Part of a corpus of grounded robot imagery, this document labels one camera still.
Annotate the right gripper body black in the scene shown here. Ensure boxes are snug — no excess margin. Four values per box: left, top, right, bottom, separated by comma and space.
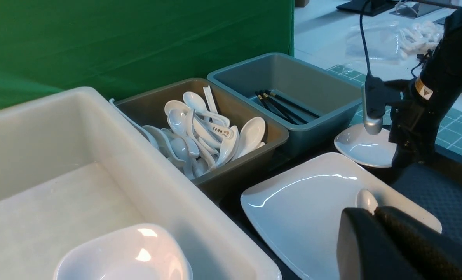
385, 79, 438, 168

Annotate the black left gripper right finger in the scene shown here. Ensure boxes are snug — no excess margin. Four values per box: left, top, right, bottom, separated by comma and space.
375, 206, 462, 280

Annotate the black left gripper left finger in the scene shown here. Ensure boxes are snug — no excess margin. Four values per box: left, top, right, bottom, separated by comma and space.
336, 208, 424, 280

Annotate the white small dish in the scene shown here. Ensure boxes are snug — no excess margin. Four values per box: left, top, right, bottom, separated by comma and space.
334, 123, 397, 168

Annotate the white ceramic spoon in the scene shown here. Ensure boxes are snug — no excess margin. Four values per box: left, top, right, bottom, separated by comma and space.
356, 189, 378, 215

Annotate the large white square plate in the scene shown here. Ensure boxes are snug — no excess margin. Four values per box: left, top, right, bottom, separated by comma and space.
241, 152, 442, 280

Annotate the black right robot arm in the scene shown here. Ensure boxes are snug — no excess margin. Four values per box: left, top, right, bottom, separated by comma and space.
363, 7, 462, 280

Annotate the teal checkered tablecloth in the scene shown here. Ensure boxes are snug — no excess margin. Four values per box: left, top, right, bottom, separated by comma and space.
327, 65, 462, 156

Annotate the black serving tray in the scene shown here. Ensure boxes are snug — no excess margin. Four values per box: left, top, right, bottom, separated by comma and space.
218, 139, 462, 280

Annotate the clear plastic bag of spoons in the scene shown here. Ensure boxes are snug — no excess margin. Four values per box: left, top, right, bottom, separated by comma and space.
345, 21, 444, 63

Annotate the grey-blue plastic chopstick bin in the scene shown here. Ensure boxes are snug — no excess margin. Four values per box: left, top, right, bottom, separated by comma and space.
207, 52, 362, 156

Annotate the black chopstick in bin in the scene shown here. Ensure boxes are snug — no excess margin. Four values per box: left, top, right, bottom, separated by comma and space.
255, 91, 296, 124
268, 95, 306, 124
265, 90, 320, 118

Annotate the pile of white spoons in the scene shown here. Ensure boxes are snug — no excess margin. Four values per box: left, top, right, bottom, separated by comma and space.
109, 83, 267, 180

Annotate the stack of white bowls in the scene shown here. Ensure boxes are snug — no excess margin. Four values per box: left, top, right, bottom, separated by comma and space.
54, 223, 194, 280

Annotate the brown plastic spoon bin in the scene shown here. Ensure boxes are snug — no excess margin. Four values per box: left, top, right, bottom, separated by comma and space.
110, 78, 288, 200

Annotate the large white plastic tub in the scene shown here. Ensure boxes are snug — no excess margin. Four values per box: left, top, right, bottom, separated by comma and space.
0, 87, 282, 280

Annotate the green backdrop cloth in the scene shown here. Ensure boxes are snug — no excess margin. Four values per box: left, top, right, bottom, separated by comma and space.
0, 0, 294, 109

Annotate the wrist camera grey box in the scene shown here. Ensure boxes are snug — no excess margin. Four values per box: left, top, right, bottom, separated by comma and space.
362, 74, 387, 135

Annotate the black camera cable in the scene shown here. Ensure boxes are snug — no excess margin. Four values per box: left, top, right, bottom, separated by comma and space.
359, 0, 373, 78

